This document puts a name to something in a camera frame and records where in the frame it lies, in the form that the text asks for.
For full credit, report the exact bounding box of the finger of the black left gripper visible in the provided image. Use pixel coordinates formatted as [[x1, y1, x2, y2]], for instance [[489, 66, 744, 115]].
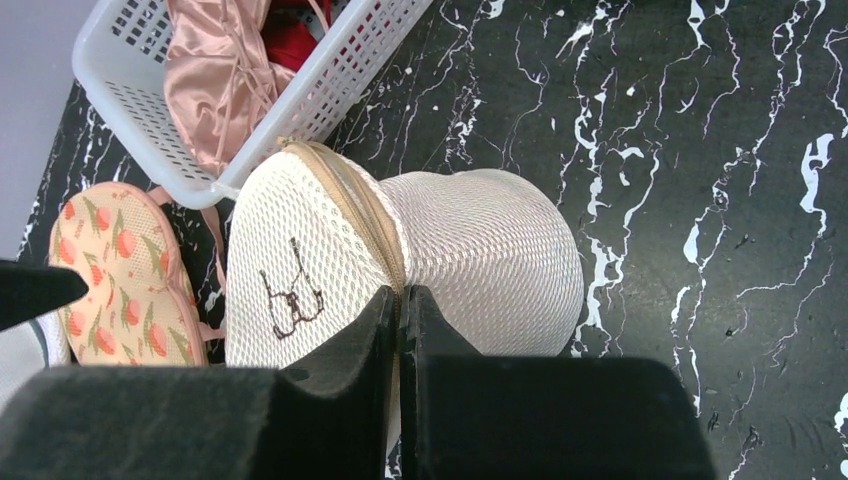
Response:
[[1, 259, 89, 331]]

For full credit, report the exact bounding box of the pink satin bra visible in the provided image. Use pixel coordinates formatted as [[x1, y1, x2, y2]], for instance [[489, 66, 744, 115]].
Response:
[[164, 0, 295, 177]]

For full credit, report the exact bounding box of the red bra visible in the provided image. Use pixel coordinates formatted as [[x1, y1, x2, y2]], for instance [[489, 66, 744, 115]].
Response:
[[262, 0, 332, 72]]

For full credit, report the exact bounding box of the peach floral bra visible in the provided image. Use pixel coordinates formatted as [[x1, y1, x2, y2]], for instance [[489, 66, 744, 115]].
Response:
[[49, 182, 224, 367]]

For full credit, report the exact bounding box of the white mesh laundry bag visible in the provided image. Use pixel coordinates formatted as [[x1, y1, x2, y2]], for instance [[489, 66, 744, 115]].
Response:
[[223, 139, 586, 458]]

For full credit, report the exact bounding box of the white mesh bag lid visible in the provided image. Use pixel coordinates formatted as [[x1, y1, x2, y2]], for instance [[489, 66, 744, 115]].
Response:
[[1, 311, 71, 410]]

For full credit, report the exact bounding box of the white plastic basket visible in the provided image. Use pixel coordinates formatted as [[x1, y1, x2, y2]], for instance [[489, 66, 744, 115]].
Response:
[[72, 1, 427, 209]]

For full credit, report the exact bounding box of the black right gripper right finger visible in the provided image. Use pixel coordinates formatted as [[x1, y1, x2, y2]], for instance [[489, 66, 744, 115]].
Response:
[[399, 286, 716, 479]]

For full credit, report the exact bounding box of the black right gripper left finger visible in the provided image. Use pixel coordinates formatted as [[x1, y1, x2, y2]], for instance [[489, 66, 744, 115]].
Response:
[[1, 287, 397, 479]]

